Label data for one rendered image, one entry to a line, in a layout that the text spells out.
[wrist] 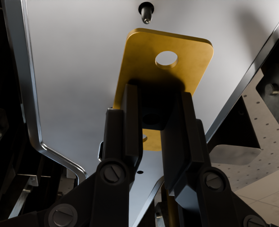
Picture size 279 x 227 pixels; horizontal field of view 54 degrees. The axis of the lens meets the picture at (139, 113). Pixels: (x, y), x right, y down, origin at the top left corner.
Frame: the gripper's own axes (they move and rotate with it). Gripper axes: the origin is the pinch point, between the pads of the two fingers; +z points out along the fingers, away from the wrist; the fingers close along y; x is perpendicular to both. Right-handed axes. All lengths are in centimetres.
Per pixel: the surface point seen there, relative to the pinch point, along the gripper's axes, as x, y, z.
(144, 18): 0.1, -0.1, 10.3
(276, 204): -256, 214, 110
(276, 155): -60, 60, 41
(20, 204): -32.8, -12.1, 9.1
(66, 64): -6.6, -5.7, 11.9
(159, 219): -40.5, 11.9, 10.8
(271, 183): -209, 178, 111
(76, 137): -17.7, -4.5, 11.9
